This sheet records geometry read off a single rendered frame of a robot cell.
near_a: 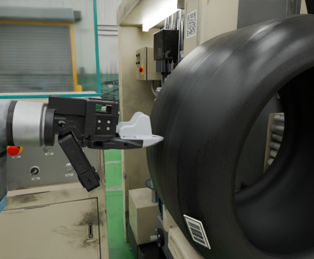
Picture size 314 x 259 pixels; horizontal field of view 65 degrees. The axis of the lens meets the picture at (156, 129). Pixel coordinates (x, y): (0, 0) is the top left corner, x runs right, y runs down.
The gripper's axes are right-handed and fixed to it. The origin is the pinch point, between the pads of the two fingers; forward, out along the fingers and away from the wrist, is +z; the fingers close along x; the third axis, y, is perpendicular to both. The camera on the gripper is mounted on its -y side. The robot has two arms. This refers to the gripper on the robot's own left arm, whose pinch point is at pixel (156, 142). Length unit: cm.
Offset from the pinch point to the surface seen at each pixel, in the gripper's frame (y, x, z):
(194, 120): 6.0, -8.3, 3.2
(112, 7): 255, 893, 87
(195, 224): -11.7, -10.6, 5.1
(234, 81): 13.0, -10.3, 8.2
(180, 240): -34.3, 15.9, 17.1
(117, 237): -120, 142, 25
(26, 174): -31, 60, -33
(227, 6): 36, 25, 26
